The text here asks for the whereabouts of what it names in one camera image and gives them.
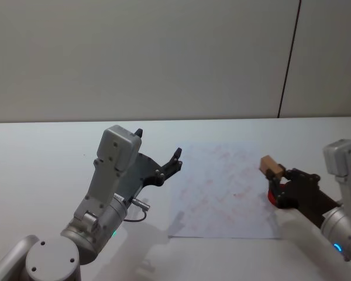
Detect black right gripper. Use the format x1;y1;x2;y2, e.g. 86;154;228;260
266;167;345;229

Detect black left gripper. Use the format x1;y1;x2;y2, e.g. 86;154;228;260
116;128;183;203

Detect small wooden block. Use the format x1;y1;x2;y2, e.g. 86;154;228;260
259;155;285;177

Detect small red round object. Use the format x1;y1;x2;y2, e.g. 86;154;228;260
267;180;289;207

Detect white paper sheet red marks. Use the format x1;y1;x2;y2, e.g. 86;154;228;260
167;141;282;239

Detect thin dark cable silver plug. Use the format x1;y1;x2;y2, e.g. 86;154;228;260
123;197;152;224

